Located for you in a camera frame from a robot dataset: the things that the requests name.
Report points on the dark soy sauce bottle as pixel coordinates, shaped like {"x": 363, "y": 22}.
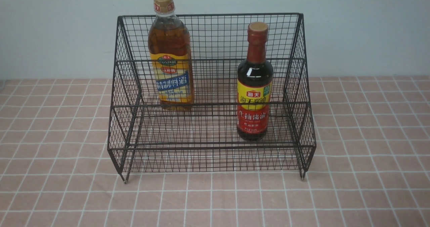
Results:
{"x": 254, "y": 85}

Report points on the amber cooking wine bottle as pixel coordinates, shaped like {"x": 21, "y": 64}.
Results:
{"x": 170, "y": 53}

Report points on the pink checkered tablecloth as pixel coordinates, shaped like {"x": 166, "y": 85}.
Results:
{"x": 371, "y": 166}

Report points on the black wire mesh shelf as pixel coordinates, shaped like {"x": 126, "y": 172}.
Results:
{"x": 144, "y": 137}

